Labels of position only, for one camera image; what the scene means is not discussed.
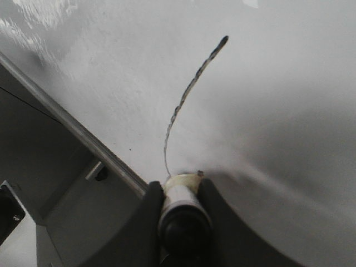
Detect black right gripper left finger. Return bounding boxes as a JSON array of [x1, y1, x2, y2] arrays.
[[80, 181, 164, 266]]

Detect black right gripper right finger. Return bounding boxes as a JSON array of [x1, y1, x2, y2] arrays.
[[197, 179, 301, 266]]

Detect white black whiteboard marker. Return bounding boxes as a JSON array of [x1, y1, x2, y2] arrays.
[[158, 171, 212, 256]]

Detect grey aluminium whiteboard tray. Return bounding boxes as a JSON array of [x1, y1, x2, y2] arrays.
[[1, 53, 148, 197]]

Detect white whiteboard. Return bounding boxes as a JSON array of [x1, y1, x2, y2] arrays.
[[1, 1, 355, 266]]

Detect black handwritten ink stroke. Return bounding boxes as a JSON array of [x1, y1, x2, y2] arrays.
[[162, 35, 229, 176]]

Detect grey metal frame bracket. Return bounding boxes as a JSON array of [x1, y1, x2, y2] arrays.
[[85, 161, 106, 181]]

